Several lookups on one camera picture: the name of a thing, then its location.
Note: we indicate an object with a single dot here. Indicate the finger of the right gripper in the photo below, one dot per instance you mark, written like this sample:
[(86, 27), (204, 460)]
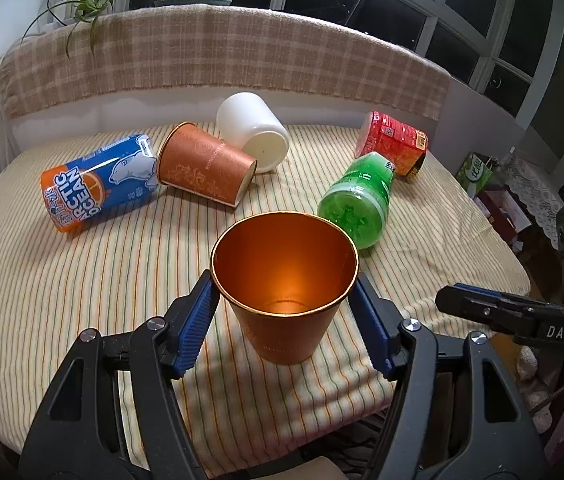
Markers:
[(501, 315), (499, 295)]

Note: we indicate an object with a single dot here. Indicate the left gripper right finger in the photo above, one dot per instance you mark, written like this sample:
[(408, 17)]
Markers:
[(404, 351)]

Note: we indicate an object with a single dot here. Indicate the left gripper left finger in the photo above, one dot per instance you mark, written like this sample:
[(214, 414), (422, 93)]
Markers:
[(162, 350)]

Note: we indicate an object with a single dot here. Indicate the orange patterned paper cup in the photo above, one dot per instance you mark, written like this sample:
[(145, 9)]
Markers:
[(284, 273)]

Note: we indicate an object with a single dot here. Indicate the green tea bottle cup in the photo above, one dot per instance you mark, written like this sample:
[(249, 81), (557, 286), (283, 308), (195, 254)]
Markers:
[(359, 201)]

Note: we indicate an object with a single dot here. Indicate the red orange bottle cup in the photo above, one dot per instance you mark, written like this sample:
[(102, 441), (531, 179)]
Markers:
[(402, 144)]

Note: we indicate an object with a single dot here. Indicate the lying orange paper cup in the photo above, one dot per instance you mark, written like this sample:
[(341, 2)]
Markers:
[(197, 162)]

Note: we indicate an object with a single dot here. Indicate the white plastic cup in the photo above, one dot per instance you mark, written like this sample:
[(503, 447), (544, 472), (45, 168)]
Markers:
[(246, 122)]

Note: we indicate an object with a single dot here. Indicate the red box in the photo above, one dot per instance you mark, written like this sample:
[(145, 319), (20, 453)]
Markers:
[(504, 214)]

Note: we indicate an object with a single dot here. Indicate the green cardboard box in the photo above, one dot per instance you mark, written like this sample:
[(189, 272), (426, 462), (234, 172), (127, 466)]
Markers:
[(475, 172)]

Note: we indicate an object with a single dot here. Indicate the blue arctic ocean can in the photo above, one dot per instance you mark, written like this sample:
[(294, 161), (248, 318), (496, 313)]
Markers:
[(117, 174)]

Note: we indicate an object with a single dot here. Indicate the brown plaid blanket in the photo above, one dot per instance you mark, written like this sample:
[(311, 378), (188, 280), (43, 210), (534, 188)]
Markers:
[(216, 46)]

